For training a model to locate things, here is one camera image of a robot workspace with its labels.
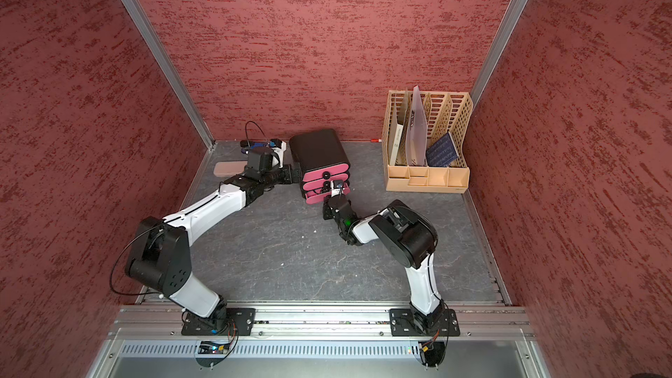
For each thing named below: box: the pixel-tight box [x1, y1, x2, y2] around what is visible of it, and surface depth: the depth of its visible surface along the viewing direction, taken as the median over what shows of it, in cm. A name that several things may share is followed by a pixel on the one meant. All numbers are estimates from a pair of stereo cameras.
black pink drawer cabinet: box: [289, 128, 351, 205], surface depth 97 cm
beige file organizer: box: [382, 89, 474, 194], surface depth 105 cm
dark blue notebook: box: [425, 131, 460, 168], surface depth 105 cm
